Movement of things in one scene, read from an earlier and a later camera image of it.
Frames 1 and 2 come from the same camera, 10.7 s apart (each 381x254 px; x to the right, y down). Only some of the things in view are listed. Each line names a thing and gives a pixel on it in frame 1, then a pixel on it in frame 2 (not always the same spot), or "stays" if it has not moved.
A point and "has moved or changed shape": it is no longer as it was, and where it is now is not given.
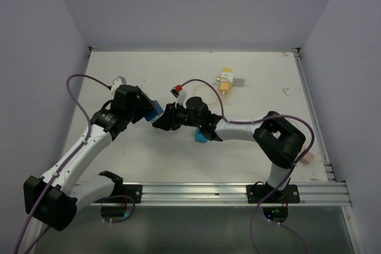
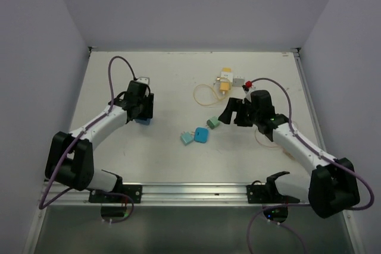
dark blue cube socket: [156, 111] has moved or changed shape
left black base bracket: [129, 193] stays
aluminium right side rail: [327, 160] stays
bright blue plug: [199, 137] stays
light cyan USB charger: [154, 119] → [186, 138]
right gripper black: [168, 119] → [233, 105]
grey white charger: [238, 81] stays
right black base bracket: [256, 193] stays
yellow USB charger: [224, 86] stays
